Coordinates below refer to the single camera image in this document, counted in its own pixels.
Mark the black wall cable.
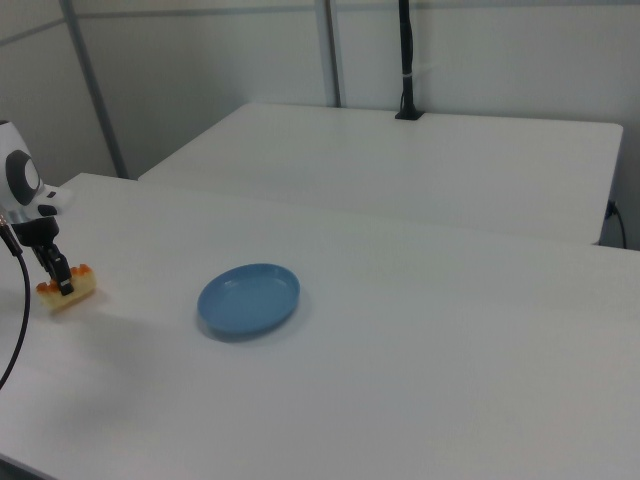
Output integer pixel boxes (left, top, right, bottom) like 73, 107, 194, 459
606, 199, 629, 249

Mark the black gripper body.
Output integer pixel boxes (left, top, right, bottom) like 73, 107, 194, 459
10, 215, 64, 251

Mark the orange glazed bread roll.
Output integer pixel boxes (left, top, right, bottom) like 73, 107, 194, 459
36, 264, 98, 314

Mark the black camera pole with base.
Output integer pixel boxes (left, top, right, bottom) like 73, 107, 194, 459
394, 0, 425, 122

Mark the grey metal partition corner post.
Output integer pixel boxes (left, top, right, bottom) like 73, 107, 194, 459
314, 0, 345, 108

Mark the blue round plate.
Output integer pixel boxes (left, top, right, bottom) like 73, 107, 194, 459
196, 262, 302, 338

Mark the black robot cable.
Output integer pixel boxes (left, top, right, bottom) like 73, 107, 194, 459
0, 212, 32, 392

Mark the white side table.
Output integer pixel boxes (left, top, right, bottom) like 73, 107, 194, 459
137, 102, 625, 247

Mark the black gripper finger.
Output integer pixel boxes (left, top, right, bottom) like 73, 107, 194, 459
47, 244, 75, 298
33, 246, 56, 277

